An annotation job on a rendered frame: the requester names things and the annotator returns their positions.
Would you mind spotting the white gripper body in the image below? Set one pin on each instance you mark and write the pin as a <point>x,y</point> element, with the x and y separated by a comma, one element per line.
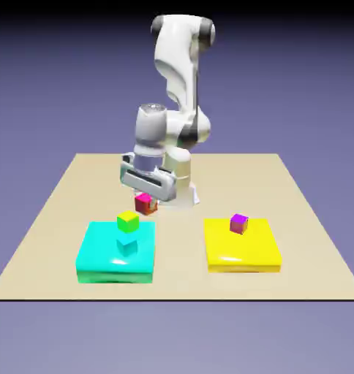
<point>165,190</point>

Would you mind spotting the small cyan cube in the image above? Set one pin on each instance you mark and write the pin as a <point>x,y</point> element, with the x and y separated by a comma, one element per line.
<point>127,247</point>

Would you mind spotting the small yellow-green cube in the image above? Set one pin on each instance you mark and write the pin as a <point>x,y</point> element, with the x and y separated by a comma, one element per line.
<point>127,222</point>

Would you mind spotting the small purple cube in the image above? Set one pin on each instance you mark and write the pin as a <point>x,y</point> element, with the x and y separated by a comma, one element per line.
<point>239,224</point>

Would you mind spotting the large yellow box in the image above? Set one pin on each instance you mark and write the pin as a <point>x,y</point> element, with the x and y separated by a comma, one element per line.
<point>241,251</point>

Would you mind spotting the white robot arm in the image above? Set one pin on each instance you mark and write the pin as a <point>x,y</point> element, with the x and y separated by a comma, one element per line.
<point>177,58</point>

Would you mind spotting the large cyan box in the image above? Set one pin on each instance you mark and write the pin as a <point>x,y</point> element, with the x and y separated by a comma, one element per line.
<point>106,257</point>

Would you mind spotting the small red cube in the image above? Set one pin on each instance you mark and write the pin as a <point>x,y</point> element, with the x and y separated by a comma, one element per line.
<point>143,201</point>

